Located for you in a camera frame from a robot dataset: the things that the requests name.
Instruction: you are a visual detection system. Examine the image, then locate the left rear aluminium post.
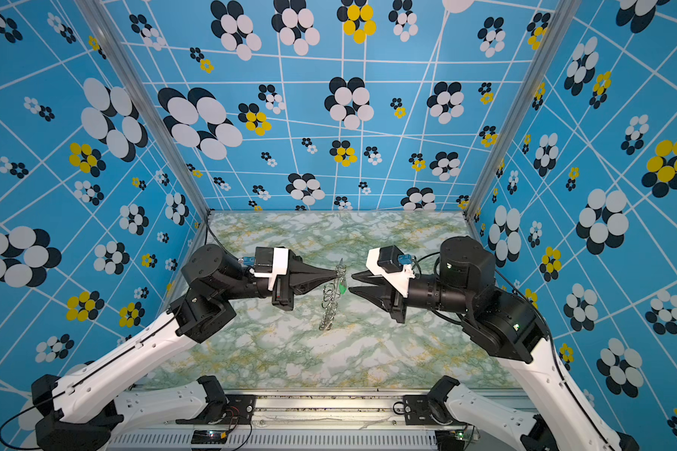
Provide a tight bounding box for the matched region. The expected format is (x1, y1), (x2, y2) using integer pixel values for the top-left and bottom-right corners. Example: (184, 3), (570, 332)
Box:
(75, 0), (211, 223)

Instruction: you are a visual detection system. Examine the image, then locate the right rear aluminium post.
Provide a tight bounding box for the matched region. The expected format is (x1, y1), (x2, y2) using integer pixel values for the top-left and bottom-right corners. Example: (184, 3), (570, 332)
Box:
(466, 0), (582, 221)

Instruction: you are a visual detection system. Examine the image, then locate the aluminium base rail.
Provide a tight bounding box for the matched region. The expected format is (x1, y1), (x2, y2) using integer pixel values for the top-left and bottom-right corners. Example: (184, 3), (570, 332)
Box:
(81, 388), (577, 451)

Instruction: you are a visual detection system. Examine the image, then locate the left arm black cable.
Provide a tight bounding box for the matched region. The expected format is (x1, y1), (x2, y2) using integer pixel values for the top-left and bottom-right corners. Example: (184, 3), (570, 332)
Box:
(0, 222), (249, 451)

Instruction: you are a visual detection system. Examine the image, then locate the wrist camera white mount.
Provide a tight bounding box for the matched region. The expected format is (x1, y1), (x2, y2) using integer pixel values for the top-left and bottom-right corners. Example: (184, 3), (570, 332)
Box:
(242, 247), (290, 291)
(366, 245), (416, 298)

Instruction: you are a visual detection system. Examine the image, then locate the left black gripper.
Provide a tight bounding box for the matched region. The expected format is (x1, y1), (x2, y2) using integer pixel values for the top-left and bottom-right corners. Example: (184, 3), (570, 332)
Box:
(217, 244), (333, 308)

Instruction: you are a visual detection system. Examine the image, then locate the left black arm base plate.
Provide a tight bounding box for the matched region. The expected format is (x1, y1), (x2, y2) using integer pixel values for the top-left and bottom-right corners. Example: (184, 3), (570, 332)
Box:
(195, 394), (257, 425)

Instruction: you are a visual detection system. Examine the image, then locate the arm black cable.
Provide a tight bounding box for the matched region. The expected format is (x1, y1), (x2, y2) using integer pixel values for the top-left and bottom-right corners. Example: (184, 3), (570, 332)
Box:
(414, 250), (622, 451)
(0, 222), (249, 451)

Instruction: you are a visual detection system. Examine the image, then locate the aluminium post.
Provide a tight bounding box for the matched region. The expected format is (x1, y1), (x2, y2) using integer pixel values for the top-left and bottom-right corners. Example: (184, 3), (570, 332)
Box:
(466, 0), (582, 221)
(75, 0), (211, 223)

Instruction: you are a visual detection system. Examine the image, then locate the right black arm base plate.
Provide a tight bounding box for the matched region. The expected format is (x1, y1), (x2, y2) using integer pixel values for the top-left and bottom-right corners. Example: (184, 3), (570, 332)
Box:
(402, 395), (468, 428)

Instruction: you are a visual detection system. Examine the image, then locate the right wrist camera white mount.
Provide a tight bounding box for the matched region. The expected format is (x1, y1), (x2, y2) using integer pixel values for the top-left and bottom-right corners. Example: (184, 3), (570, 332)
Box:
(366, 245), (416, 298)

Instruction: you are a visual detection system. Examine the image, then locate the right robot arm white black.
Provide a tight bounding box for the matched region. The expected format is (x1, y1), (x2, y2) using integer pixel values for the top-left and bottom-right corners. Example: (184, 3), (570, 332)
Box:
(350, 236), (639, 450)

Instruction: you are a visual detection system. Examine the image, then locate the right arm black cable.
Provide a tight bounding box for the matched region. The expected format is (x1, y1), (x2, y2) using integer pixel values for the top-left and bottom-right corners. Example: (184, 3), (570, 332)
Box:
(414, 250), (622, 451)

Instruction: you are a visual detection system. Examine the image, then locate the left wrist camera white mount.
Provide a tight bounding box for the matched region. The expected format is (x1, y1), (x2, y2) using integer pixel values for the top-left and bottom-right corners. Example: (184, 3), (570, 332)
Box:
(242, 247), (290, 291)

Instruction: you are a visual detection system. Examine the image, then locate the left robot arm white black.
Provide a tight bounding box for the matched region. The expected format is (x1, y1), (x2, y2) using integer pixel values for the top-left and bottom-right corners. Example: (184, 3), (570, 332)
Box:
(31, 244), (338, 450)

